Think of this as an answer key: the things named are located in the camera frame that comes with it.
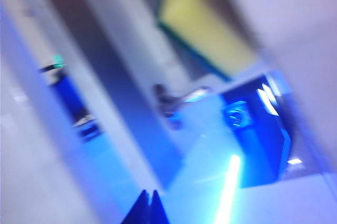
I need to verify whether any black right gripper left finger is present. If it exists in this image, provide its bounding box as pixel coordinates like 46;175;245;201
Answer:
122;189;153;224

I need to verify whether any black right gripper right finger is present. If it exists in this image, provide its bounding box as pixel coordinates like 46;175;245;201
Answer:
152;189;170;224

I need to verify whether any yellow cleaning sponge green base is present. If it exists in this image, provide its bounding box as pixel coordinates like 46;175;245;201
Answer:
157;0;260;82

